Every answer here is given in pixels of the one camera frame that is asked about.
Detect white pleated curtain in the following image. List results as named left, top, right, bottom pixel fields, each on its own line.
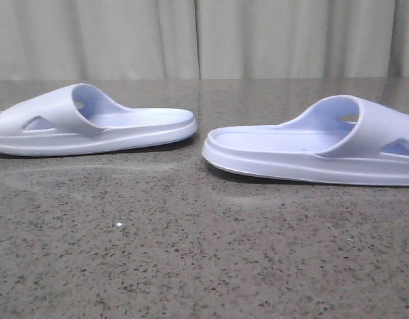
left=0, top=1, right=409, bottom=80

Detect light blue slipper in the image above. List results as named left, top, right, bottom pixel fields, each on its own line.
left=0, top=83, right=198, bottom=156
left=202, top=95, right=409, bottom=186

